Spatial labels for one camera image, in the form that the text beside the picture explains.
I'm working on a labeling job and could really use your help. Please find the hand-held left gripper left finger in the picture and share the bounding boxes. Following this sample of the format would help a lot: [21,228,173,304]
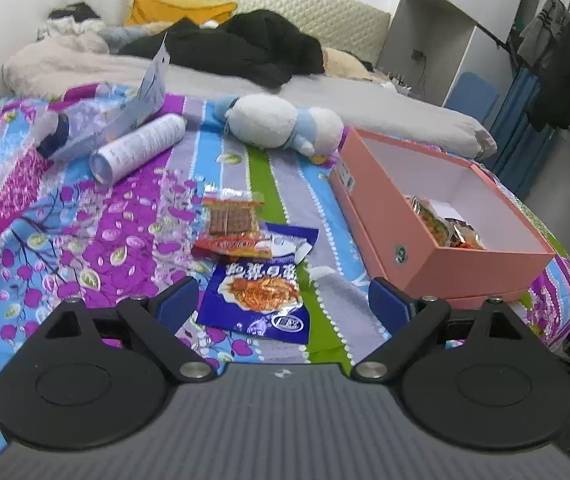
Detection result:
[45,275,216,382]

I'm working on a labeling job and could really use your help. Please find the shiny brown snack packet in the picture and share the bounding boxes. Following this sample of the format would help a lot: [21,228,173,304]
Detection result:
[445,217,486,251]

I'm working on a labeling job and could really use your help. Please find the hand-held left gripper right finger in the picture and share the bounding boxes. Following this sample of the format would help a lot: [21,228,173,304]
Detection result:
[351,276,523,382]

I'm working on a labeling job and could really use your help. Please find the grey blue garment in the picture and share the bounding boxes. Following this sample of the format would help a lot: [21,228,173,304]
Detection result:
[98,25,166,53]

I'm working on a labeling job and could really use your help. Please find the pink cardboard box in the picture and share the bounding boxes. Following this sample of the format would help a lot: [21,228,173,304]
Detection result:
[329,126,556,311]

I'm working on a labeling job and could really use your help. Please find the cream quilted headboard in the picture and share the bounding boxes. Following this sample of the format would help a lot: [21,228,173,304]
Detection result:
[128,0,392,68]

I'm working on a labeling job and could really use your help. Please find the brown sticks packet red label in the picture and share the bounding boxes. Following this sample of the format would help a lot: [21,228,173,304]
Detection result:
[407,196,453,243]

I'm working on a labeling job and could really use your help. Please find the white spray can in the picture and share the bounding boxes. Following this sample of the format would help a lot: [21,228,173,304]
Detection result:
[89,113,187,186]

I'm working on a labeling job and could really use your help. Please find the small brown snack packet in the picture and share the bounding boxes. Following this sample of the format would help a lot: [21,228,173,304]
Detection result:
[192,189,273,260]

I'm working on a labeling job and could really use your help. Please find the white and blue plush toy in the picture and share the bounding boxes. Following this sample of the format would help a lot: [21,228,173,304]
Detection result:
[214,94,345,158]

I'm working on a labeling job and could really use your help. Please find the yellow pillow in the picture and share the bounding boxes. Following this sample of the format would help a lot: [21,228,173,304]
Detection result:
[124,0,238,27]

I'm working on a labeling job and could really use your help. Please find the blue snack packet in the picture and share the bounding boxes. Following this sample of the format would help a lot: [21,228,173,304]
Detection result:
[196,225,320,345]

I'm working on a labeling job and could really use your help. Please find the clear bottle with blue cap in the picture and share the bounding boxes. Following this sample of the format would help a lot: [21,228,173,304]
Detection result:
[35,102,131,162]

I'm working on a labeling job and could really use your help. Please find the grey hanging coat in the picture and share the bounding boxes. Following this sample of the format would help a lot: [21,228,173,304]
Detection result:
[517,0,570,68]

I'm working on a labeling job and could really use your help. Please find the pile of clothes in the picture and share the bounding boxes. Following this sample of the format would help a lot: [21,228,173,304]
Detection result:
[38,2,106,38]

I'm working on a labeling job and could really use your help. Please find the purple floral printed bedsheet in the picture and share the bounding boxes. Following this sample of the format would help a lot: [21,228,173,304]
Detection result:
[0,82,570,461]

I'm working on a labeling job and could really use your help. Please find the beige and pink pillow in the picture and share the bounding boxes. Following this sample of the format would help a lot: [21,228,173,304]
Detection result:
[322,47,391,83]

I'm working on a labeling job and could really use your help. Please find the row of small bottles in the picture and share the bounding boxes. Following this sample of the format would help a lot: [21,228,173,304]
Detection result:
[387,75,416,94]

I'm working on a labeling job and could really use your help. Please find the black jacket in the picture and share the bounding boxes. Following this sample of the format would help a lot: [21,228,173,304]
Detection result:
[118,9,326,90]

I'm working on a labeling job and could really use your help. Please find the blue hanging cloth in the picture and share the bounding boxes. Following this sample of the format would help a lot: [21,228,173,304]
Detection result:
[485,67,540,198]

